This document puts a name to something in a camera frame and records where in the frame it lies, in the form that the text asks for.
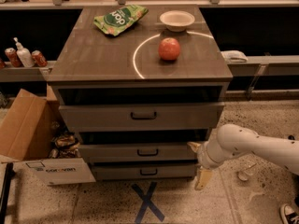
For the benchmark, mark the blue tape X mark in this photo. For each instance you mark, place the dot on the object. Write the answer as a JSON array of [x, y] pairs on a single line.
[[147, 203]]

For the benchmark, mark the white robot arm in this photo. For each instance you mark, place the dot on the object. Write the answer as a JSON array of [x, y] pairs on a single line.
[[233, 141]]

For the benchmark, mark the sneaker shoe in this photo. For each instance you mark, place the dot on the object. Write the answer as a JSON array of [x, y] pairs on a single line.
[[288, 215]]

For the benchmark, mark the white pump bottle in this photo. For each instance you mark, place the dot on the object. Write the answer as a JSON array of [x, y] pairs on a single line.
[[24, 54]]

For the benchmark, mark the grey drawer cabinet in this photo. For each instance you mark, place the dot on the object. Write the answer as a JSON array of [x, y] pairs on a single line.
[[98, 69]]

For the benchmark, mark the grey drawer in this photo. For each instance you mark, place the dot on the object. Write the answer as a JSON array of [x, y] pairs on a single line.
[[144, 171], [152, 117], [177, 151]]

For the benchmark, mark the red soda can right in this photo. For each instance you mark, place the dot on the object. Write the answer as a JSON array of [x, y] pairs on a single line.
[[39, 58]]

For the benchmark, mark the folded white cloth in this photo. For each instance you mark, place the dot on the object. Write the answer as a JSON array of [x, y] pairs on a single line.
[[234, 56]]

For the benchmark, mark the black pole left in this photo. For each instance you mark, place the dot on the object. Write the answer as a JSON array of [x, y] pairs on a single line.
[[9, 173]]

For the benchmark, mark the green chip bag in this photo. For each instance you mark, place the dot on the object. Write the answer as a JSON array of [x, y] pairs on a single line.
[[116, 22]]

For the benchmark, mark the red apple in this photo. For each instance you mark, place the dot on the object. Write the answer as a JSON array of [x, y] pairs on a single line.
[[169, 49]]

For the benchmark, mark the open cardboard box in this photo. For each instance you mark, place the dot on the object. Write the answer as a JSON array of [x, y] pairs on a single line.
[[26, 134]]

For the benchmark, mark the white paper bowl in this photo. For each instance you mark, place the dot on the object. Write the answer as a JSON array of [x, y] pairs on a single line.
[[177, 20]]

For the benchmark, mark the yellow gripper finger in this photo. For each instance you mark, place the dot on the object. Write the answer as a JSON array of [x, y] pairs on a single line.
[[202, 178], [194, 146]]

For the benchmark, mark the red soda can left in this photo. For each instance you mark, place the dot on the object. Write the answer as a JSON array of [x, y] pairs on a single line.
[[11, 53]]

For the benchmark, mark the snack packets in box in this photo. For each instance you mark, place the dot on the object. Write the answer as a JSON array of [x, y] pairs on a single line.
[[64, 146]]

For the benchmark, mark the red soda can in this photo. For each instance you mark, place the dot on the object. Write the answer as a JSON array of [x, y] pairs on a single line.
[[39, 58], [11, 53]]

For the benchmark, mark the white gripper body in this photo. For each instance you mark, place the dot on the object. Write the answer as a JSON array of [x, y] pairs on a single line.
[[204, 156]]

